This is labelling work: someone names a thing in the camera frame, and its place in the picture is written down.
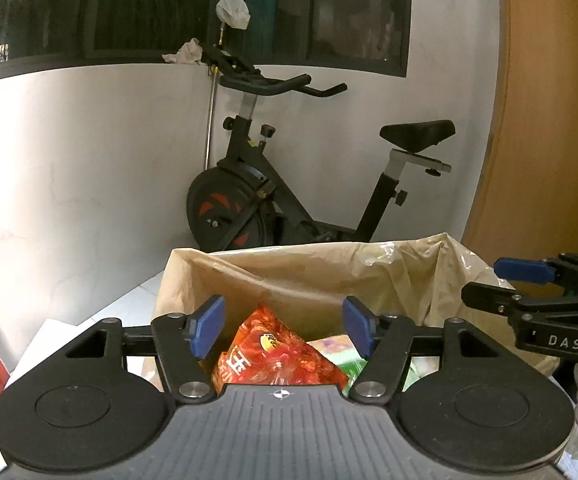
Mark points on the black exercise bike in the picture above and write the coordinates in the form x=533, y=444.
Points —
x=229, y=205

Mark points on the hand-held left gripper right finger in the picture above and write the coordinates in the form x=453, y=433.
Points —
x=360, y=327

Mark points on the green snack packet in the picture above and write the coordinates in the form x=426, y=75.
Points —
x=349, y=372

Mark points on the dark framed window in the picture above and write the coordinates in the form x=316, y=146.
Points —
x=169, y=5

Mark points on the crumpled white cloth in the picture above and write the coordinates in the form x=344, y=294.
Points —
x=184, y=52

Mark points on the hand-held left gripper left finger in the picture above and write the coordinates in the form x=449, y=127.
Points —
x=208, y=327

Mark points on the brown cardboard box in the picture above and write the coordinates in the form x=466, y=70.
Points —
x=319, y=282

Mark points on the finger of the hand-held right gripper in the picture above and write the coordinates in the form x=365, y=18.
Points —
x=524, y=270
x=489, y=297

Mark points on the orange wooden door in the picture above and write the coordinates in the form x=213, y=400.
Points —
x=544, y=110

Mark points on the red snack packet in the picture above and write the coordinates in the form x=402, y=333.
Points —
x=279, y=355

